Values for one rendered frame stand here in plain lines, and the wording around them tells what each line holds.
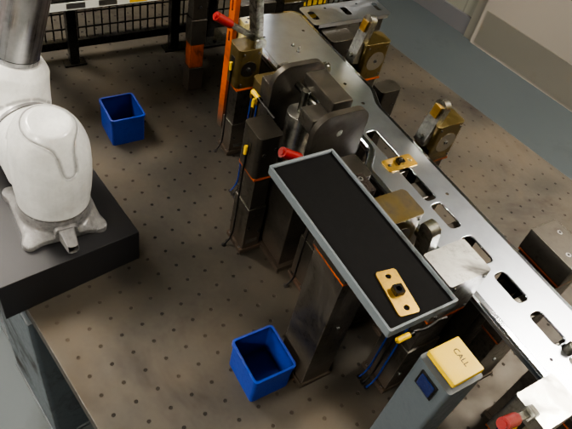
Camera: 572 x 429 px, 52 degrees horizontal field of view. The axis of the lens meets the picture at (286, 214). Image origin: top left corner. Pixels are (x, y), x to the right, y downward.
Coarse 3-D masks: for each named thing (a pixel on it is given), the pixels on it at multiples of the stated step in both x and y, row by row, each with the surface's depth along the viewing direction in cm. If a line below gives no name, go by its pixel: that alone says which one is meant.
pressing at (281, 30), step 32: (288, 32) 167; (352, 96) 152; (384, 128) 145; (416, 160) 139; (384, 192) 130; (416, 192) 132; (448, 192) 133; (480, 224) 128; (512, 256) 124; (480, 288) 116; (544, 288) 119; (512, 320) 112; (544, 352) 109
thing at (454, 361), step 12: (432, 348) 86; (444, 348) 86; (456, 348) 86; (432, 360) 85; (444, 360) 85; (456, 360) 85; (468, 360) 86; (444, 372) 84; (456, 372) 84; (468, 372) 84; (480, 372) 85; (456, 384) 83
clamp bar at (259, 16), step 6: (252, 0) 142; (258, 0) 140; (252, 6) 143; (258, 6) 141; (252, 12) 144; (258, 12) 143; (252, 18) 146; (258, 18) 144; (252, 24) 147; (258, 24) 145; (252, 30) 148; (258, 30) 147; (258, 36) 148
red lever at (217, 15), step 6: (216, 12) 139; (216, 18) 139; (222, 18) 140; (228, 18) 141; (222, 24) 141; (228, 24) 142; (234, 24) 143; (240, 30) 145; (246, 30) 147; (246, 36) 147; (252, 36) 148
